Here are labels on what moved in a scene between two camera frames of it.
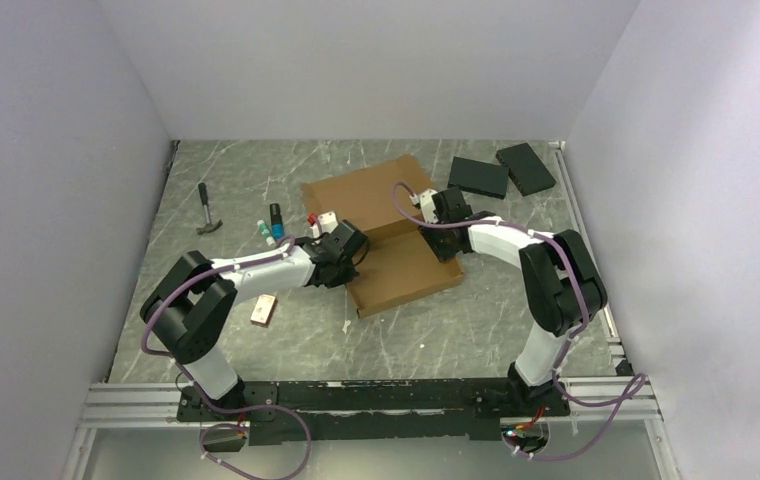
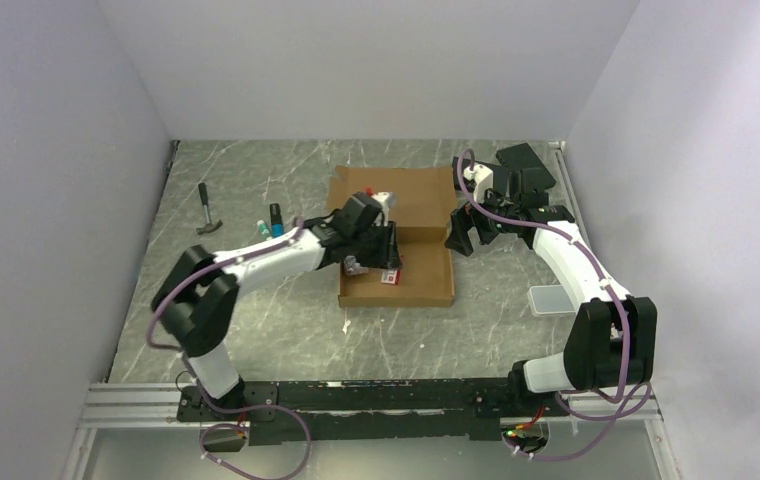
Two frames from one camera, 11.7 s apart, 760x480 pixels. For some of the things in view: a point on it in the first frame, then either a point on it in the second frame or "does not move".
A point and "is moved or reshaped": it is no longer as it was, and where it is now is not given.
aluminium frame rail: (133, 406) does not move
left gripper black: (347, 276) → (387, 256)
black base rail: (371, 409) does not move
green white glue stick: (266, 233) does not move
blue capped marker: (277, 226) does not move
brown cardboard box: (396, 265) is moved or reshaped
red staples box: (263, 310) → (391, 276)
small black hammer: (210, 225) does not move
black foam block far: (527, 171) does not move
